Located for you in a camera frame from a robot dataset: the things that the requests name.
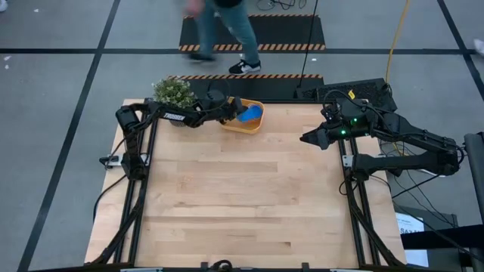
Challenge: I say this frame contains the black floor cable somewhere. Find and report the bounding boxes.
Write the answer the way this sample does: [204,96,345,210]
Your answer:
[92,174,128,224]

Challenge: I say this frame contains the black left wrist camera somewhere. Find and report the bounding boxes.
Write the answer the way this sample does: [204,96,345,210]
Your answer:
[206,88,228,110]

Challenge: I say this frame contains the black horizontal beam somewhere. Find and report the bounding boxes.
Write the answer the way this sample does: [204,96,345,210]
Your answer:
[400,224,484,250]

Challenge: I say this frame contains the person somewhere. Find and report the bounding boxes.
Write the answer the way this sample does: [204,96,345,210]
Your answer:
[184,0,262,76]

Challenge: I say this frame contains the black hanging cable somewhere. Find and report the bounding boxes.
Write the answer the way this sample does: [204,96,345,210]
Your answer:
[298,0,319,88]

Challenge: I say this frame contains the dark grey post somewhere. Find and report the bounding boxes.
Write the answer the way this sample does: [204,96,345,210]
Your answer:
[464,131,484,224]

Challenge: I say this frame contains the bright blue measuring cup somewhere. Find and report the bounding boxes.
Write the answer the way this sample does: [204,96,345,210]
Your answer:
[235,104,265,124]

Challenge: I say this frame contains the yellow hanging cable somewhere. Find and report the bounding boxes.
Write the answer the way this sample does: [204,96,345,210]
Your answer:
[384,0,411,85]

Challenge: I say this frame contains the black hazard-striped floor mat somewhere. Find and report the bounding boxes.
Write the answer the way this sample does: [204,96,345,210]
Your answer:
[178,14,327,52]
[168,74,325,101]

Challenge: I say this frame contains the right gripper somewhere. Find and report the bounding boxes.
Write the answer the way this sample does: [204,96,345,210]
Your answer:
[299,100,379,150]

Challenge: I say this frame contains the green plant in striped pot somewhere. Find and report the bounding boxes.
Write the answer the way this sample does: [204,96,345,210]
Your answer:
[151,77,198,128]

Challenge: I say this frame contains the black coiled floor cables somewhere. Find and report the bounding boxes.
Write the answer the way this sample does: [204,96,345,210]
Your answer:
[256,0,308,11]

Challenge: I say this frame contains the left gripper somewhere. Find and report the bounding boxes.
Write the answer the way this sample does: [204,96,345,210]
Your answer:
[193,97,246,125]

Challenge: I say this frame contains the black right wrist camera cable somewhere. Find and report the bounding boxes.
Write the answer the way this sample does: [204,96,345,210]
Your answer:
[321,89,352,114]

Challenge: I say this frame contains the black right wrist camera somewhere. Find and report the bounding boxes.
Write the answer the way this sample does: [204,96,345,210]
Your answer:
[321,102,341,122]

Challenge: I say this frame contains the yellow-orange plastic basket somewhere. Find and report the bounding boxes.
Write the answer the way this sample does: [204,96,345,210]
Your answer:
[219,97,266,136]

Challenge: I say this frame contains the black aluminium table frame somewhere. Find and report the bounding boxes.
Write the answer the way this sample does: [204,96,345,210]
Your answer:
[85,97,408,272]

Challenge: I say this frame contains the white paper sign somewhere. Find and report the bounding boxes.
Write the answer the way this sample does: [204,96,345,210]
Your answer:
[395,212,430,268]

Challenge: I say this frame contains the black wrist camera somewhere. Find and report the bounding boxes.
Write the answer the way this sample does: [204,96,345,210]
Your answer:
[206,88,228,110]
[321,102,341,122]

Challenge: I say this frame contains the black perforated equipment box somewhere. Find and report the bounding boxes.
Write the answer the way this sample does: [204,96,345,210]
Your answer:
[293,78,399,114]

